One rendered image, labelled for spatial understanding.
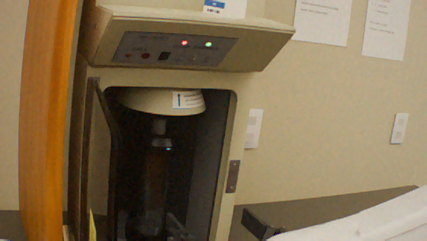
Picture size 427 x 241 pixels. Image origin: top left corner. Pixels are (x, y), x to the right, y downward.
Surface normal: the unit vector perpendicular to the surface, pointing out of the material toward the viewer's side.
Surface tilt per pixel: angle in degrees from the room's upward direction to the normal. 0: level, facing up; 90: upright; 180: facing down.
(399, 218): 44
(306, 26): 90
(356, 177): 90
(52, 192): 90
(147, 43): 135
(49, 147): 90
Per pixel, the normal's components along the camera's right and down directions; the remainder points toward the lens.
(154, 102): -0.04, -0.16
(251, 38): 0.20, 0.88
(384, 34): 0.42, 0.29
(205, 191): -0.90, -0.01
